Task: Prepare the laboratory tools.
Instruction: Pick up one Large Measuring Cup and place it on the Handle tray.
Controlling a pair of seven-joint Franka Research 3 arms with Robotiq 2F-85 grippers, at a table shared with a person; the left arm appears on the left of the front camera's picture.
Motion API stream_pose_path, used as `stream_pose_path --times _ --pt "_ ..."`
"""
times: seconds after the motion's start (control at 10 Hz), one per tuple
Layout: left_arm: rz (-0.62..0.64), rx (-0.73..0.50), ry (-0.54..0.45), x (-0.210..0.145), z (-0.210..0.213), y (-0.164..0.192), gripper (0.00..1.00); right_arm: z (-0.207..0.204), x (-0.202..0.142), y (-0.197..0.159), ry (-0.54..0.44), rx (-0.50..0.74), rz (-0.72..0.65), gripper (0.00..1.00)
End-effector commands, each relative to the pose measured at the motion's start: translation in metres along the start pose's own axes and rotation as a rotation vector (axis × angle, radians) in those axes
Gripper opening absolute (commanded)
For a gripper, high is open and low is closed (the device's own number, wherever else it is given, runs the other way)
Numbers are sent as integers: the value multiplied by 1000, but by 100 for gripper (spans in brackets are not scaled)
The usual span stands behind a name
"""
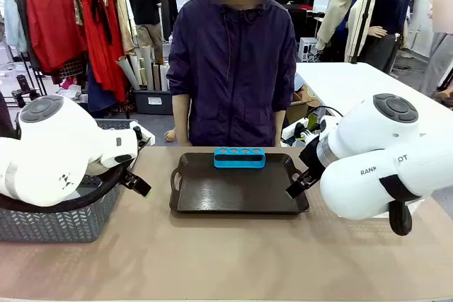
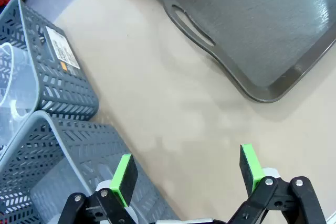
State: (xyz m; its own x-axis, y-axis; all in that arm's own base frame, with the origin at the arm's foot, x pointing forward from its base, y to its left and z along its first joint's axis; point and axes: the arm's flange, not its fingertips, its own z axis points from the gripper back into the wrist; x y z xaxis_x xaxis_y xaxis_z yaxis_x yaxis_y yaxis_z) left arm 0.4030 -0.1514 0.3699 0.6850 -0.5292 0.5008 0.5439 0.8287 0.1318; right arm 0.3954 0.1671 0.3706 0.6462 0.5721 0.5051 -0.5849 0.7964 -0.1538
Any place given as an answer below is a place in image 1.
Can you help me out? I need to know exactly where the person's right forearm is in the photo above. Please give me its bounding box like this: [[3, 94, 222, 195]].
[[172, 93, 193, 146]]

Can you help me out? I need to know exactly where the mannequin with beige coat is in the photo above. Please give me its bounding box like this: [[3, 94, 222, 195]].
[[315, 0, 369, 64]]

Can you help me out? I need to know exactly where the person's left forearm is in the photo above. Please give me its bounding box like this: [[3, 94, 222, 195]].
[[273, 109, 287, 147]]

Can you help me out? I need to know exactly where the black left arm cable sleeve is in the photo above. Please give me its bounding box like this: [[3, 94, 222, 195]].
[[0, 158, 134, 213]]

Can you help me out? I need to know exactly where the white monitor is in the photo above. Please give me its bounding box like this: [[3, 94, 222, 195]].
[[313, 0, 336, 13]]

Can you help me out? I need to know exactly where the mannequin with navy top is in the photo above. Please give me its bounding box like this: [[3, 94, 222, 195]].
[[357, 0, 412, 74]]

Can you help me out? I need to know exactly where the black hanging scarf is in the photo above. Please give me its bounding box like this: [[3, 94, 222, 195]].
[[91, 0, 114, 47]]

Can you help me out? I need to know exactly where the dark brown serving tray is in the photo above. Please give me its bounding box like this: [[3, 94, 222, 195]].
[[168, 152, 311, 215]]

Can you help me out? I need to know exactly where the red jacket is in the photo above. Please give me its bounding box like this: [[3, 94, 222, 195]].
[[25, 0, 88, 74]]

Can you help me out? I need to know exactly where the dark grey storage bin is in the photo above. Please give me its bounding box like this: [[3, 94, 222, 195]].
[[133, 88, 174, 116]]

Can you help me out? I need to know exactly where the grey paper roll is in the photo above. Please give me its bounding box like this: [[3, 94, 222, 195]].
[[115, 55, 142, 91]]

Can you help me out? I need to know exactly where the red dress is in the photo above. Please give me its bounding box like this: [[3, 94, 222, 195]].
[[76, 0, 129, 104]]

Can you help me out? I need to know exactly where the bystander in black shirt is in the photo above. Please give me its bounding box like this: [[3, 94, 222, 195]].
[[126, 0, 165, 66]]

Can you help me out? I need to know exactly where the grey herringbone plastic basket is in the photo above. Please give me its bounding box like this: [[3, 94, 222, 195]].
[[92, 118, 137, 132]]

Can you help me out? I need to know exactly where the person in purple jacket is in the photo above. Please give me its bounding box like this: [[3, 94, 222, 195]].
[[166, 0, 297, 147]]

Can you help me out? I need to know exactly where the white table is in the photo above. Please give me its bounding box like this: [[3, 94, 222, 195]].
[[294, 62, 453, 139]]

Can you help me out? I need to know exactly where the black arm cable sleeve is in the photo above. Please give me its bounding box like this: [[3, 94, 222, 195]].
[[379, 173, 424, 236], [0, 158, 134, 213]]

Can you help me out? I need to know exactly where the black camera stand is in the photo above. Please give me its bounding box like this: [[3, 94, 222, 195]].
[[11, 74, 40, 108]]

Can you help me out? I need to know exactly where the bystander in grey trousers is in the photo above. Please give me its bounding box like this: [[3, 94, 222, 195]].
[[419, 0, 453, 98]]

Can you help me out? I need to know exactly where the beige hanging garment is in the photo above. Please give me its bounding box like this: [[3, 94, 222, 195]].
[[112, 0, 138, 54]]

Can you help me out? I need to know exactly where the blue test tube rack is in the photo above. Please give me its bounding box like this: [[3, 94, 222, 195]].
[[213, 146, 267, 169]]

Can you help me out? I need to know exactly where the cardboard box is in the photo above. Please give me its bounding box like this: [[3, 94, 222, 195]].
[[285, 90, 321, 125]]

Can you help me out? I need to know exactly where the large grey plastic basket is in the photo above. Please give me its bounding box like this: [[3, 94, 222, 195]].
[[0, 174, 123, 244]]

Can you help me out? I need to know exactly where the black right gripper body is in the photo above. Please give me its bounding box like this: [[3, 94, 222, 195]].
[[299, 139, 325, 175]]

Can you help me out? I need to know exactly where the light grey hanging garment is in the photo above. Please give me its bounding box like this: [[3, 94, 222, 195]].
[[2, 0, 29, 54]]

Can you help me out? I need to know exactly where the white computer case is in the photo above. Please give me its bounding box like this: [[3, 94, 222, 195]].
[[299, 36, 320, 63]]

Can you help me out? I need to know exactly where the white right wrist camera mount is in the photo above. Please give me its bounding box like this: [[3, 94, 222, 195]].
[[300, 114, 341, 141]]

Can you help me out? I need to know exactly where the black right arm cable sleeve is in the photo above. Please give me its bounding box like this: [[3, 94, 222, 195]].
[[379, 173, 424, 236]]

